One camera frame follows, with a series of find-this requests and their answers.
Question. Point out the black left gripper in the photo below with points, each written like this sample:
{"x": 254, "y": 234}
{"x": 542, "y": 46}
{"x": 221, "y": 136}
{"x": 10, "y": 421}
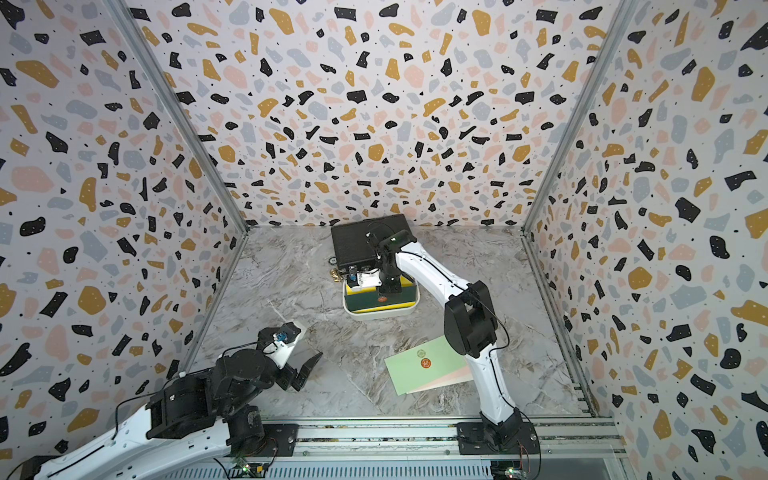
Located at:
{"x": 291, "y": 378}

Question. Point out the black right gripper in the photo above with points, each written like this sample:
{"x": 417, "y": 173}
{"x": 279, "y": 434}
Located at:
{"x": 391, "y": 290}

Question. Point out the bright yellow envelope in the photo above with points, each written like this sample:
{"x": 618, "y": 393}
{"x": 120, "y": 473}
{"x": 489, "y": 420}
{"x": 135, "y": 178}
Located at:
{"x": 360, "y": 287}

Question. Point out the dark green envelope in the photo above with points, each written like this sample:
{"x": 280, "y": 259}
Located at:
{"x": 370, "y": 300}

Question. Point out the white storage tray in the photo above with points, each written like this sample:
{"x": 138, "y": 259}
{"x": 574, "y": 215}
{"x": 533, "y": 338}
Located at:
{"x": 379, "y": 309}

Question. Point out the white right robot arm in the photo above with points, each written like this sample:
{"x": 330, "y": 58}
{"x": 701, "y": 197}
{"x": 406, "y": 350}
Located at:
{"x": 470, "y": 325}

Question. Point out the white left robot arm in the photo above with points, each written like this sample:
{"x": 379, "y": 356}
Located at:
{"x": 205, "y": 414}

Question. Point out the black metal briefcase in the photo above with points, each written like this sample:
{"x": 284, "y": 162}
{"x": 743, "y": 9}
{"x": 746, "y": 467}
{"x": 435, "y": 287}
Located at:
{"x": 352, "y": 251}

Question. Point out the small electronics board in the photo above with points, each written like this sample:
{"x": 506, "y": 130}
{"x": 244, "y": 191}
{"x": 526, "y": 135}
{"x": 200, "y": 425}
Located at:
{"x": 242, "y": 468}

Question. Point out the mint green envelope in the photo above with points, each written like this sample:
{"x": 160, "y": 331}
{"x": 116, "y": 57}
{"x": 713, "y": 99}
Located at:
{"x": 415, "y": 367}

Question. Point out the pink envelope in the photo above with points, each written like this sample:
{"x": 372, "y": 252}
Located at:
{"x": 460, "y": 376}

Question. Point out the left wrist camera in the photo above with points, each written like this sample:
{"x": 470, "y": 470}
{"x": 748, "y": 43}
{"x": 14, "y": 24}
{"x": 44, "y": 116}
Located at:
{"x": 281, "y": 341}

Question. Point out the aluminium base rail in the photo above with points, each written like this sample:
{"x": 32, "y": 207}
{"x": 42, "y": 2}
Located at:
{"x": 437, "y": 448}

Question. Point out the aluminium corner post right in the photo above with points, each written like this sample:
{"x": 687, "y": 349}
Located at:
{"x": 617, "y": 28}

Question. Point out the aluminium corner post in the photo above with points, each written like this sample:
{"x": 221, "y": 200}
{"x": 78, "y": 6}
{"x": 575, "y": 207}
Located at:
{"x": 122, "y": 16}
{"x": 617, "y": 28}

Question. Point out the aluminium corner post left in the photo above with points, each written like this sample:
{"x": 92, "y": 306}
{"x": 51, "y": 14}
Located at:
{"x": 122, "y": 16}

